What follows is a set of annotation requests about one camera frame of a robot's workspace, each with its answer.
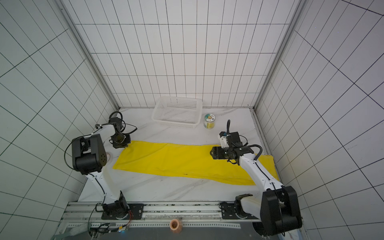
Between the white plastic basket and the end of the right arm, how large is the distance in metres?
0.34

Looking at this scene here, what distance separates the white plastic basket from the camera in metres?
1.12

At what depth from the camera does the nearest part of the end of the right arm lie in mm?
607
